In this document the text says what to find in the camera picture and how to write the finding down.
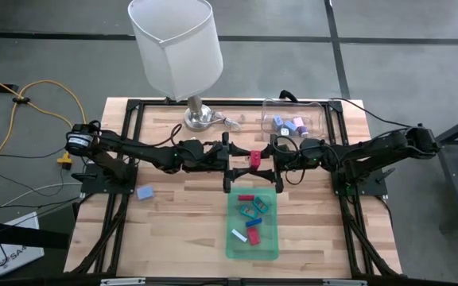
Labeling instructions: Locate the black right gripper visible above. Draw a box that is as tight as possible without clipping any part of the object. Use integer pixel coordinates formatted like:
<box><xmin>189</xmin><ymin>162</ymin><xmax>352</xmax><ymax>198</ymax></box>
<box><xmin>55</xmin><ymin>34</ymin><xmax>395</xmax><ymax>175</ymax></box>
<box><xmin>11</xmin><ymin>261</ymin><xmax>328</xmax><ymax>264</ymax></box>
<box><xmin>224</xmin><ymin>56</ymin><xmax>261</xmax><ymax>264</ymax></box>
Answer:
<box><xmin>252</xmin><ymin>136</ymin><xmax>328</xmax><ymax>194</ymax></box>

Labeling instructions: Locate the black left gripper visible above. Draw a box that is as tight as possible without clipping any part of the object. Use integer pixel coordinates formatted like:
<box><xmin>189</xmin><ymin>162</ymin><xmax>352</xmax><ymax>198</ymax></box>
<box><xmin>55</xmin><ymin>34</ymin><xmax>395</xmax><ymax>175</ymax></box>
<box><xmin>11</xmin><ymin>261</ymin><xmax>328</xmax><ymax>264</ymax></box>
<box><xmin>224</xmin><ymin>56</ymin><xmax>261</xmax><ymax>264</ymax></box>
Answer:
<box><xmin>174</xmin><ymin>132</ymin><xmax>254</xmax><ymax>194</ymax></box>

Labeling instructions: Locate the red wall charger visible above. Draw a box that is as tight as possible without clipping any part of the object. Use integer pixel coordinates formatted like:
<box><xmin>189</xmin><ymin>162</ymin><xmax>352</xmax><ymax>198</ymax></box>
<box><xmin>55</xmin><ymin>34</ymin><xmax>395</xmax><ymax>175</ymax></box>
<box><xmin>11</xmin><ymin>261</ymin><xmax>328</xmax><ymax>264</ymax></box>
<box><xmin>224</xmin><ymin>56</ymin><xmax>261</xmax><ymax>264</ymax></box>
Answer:
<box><xmin>250</xmin><ymin>149</ymin><xmax>262</xmax><ymax>171</ymax></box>

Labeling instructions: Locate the teal digital timer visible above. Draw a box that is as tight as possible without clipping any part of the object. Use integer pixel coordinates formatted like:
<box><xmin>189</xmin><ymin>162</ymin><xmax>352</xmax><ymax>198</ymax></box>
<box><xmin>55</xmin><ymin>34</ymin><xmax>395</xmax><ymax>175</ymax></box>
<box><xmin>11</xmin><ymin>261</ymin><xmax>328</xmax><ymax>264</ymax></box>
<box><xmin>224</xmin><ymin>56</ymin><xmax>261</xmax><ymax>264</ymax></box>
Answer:
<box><xmin>252</xmin><ymin>197</ymin><xmax>270</xmax><ymax>215</ymax></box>
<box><xmin>239</xmin><ymin>203</ymin><xmax>260</xmax><ymax>220</ymax></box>

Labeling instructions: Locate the white digital timer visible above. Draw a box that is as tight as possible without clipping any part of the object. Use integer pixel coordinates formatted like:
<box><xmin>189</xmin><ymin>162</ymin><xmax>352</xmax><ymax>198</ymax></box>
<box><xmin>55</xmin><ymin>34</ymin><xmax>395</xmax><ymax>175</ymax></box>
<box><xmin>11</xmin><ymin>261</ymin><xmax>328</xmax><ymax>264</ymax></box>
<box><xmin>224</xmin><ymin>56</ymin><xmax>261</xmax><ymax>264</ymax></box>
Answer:
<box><xmin>231</xmin><ymin>228</ymin><xmax>249</xmax><ymax>243</ymax></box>

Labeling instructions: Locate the clear plastic bin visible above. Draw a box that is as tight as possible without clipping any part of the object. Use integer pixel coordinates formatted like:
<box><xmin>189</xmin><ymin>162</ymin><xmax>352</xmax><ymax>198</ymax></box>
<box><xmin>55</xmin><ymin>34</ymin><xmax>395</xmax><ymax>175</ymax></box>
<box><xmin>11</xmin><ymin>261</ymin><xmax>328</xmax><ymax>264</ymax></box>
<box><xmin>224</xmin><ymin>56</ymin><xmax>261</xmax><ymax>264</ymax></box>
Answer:
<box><xmin>260</xmin><ymin>98</ymin><xmax>325</xmax><ymax>139</ymax></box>

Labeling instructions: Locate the green translucent plastic bin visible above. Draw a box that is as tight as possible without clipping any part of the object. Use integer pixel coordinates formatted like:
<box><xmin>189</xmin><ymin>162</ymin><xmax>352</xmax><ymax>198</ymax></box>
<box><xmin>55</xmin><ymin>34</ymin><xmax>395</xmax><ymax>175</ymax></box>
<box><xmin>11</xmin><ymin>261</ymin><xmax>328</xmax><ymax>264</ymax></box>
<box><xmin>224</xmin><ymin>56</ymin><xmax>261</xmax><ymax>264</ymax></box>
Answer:
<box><xmin>225</xmin><ymin>187</ymin><xmax>280</xmax><ymax>261</ymax></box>

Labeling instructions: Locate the white table lamp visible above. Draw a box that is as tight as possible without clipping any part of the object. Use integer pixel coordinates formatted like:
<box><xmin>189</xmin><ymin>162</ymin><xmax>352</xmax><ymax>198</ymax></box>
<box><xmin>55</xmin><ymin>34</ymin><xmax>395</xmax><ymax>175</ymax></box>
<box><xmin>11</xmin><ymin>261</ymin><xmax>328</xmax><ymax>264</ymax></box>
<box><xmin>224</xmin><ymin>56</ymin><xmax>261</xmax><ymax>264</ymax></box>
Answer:
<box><xmin>127</xmin><ymin>0</ymin><xmax>224</xmax><ymax>133</ymax></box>

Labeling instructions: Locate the black metal cart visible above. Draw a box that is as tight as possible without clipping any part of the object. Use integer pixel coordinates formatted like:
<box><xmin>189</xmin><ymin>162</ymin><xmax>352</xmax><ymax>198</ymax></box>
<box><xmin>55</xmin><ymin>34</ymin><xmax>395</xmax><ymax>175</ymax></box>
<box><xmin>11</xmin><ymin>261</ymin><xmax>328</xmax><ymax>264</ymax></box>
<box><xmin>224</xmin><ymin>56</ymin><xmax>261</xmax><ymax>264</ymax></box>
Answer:
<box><xmin>413</xmin><ymin>109</ymin><xmax>458</xmax><ymax>231</ymax></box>

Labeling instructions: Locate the black slanted bar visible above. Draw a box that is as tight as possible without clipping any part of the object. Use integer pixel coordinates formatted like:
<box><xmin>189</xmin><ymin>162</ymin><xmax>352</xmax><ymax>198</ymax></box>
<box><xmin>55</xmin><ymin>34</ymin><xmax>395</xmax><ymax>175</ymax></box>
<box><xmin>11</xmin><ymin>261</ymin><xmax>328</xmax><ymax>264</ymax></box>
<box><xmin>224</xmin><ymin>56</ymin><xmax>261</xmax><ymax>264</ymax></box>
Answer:
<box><xmin>0</xmin><ymin>218</ymin><xmax>71</xmax><ymax>251</ymax></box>

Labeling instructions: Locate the white printed box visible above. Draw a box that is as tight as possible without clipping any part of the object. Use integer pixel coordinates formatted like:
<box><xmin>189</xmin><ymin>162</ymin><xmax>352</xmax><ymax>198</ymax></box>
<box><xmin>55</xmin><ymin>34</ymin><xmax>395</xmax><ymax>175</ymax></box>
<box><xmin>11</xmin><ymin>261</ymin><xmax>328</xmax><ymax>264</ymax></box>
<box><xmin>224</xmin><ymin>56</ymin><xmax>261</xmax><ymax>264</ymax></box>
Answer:
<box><xmin>0</xmin><ymin>211</ymin><xmax>45</xmax><ymax>279</ymax></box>

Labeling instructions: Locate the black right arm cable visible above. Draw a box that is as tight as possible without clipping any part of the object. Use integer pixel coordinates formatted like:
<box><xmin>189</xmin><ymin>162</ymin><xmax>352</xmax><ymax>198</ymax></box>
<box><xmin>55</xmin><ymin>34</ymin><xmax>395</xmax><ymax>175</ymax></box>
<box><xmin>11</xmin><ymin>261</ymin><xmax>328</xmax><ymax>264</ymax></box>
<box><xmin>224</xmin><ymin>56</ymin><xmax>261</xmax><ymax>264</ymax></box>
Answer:
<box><xmin>270</xmin><ymin>133</ymin><xmax>308</xmax><ymax>187</ymax></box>

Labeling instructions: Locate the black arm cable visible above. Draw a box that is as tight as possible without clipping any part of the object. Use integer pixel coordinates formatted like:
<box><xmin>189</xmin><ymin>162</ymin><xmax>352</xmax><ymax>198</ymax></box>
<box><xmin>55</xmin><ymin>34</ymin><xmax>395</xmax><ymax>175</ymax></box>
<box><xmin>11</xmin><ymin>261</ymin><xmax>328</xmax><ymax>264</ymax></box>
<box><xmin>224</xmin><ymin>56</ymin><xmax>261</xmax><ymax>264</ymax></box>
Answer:
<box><xmin>270</xmin><ymin>133</ymin><xmax>308</xmax><ymax>187</ymax></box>
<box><xmin>168</xmin><ymin>122</ymin><xmax>184</xmax><ymax>149</ymax></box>

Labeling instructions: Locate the black aluminium table frame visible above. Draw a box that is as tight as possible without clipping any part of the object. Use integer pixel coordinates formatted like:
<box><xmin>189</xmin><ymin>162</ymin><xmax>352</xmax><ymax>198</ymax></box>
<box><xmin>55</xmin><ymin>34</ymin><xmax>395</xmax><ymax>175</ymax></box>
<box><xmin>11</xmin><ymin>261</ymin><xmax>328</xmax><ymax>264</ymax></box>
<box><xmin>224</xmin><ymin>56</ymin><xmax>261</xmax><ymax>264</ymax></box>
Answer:
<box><xmin>68</xmin><ymin>98</ymin><xmax>404</xmax><ymax>286</ymax></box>

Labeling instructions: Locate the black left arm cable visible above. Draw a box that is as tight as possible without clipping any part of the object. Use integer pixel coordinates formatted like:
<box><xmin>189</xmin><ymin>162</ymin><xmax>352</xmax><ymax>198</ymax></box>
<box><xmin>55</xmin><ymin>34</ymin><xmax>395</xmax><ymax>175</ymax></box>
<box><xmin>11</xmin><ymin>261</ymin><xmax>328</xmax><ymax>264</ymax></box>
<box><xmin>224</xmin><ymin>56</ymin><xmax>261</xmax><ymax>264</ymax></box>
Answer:
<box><xmin>168</xmin><ymin>122</ymin><xmax>184</xmax><ymax>149</ymax></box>

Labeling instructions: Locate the black power cable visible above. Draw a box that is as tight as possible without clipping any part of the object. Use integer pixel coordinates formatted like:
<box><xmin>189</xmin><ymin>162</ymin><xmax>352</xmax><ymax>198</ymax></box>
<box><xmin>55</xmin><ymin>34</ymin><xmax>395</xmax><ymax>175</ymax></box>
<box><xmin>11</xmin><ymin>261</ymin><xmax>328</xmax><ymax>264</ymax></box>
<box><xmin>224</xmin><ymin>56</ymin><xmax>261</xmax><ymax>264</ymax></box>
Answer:
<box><xmin>326</xmin><ymin>97</ymin><xmax>413</xmax><ymax>129</ymax></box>

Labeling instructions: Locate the silver frame bracket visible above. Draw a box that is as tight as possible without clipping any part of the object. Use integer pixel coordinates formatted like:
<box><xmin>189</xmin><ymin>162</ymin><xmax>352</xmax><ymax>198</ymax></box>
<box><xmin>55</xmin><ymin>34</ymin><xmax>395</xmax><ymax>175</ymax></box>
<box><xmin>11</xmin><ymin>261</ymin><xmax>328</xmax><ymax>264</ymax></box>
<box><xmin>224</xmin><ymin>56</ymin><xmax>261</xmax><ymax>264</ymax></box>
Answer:
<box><xmin>99</xmin><ymin>277</ymin><xmax>146</xmax><ymax>286</ymax></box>
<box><xmin>322</xmin><ymin>279</ymin><xmax>368</xmax><ymax>286</ymax></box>

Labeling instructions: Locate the yellow extension cord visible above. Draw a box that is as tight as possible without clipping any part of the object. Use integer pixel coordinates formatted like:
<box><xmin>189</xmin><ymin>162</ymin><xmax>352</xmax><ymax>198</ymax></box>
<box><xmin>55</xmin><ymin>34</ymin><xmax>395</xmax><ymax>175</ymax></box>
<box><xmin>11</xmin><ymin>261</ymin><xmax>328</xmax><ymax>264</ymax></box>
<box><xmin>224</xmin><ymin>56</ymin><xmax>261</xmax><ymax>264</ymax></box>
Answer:
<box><xmin>0</xmin><ymin>67</ymin><xmax>95</xmax><ymax>184</ymax></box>

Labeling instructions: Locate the black floor cable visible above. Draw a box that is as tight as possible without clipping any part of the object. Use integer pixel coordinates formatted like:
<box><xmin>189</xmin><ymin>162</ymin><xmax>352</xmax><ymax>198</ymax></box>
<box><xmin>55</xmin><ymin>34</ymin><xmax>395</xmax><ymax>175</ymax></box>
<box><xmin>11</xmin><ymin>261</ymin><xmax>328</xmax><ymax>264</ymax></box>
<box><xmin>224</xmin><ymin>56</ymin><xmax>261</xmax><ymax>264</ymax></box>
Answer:
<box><xmin>0</xmin><ymin>142</ymin><xmax>69</xmax><ymax>160</ymax></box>

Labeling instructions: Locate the white floor cable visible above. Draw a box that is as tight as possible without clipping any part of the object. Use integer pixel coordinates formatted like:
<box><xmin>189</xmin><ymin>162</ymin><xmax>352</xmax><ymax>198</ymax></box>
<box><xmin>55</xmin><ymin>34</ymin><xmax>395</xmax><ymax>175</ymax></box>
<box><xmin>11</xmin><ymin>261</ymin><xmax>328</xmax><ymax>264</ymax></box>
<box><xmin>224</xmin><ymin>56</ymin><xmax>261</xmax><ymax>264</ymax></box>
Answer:
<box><xmin>0</xmin><ymin>181</ymin><xmax>83</xmax><ymax>220</ymax></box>

